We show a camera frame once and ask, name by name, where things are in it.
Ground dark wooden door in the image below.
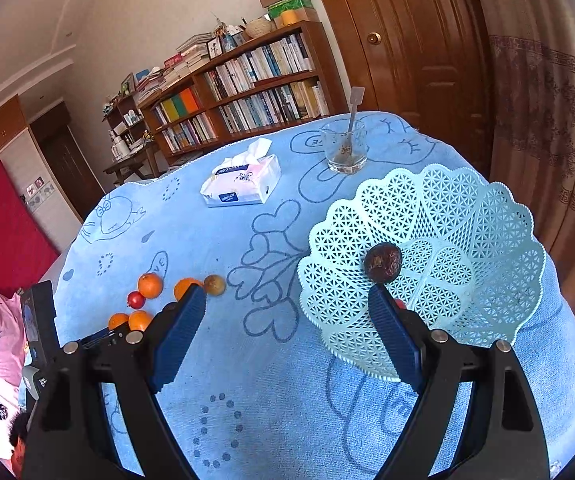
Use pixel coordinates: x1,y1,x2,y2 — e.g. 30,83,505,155
32,102,104,211

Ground rows of shelved books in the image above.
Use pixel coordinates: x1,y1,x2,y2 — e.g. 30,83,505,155
152,32,331,156

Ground small wooden table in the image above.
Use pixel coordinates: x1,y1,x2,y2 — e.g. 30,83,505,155
102,142,160,186

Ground patterned brown curtain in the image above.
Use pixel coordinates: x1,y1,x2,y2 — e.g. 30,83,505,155
487,0,575,361

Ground red headboard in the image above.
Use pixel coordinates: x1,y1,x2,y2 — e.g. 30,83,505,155
0,156,60,301

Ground white tissue pack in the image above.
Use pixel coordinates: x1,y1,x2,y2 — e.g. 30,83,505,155
200,137,283,208

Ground mint green plastic basket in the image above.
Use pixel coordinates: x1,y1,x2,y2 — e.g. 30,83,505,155
297,164,547,381

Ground clear drinking glass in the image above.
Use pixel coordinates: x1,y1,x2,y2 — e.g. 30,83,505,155
319,120,369,175

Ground large wooden bookshelf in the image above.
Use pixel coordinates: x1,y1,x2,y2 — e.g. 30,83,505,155
137,21,348,166

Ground blue printed towel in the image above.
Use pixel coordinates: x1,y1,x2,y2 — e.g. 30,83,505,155
20,110,575,480

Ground woven bowl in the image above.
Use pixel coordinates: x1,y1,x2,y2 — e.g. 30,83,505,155
244,17,276,40

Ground green box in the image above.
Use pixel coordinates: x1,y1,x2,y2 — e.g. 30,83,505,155
267,0,317,20

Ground small wooden shelf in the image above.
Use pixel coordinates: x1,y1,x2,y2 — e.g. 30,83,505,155
101,92,158,161

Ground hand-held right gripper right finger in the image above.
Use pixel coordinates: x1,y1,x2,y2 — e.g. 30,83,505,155
367,284,551,480

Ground dark passion fruit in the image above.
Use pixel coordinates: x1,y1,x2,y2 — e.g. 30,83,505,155
364,241,402,281

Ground brown wooden door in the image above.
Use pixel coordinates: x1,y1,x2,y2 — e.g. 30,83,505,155
305,0,493,171

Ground stack of books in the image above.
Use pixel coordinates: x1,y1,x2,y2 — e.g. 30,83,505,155
134,32,218,103

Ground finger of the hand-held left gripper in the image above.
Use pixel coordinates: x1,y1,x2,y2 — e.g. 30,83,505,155
81,326,130,348

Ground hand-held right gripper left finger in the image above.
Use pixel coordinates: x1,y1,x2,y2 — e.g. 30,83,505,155
21,282,208,480

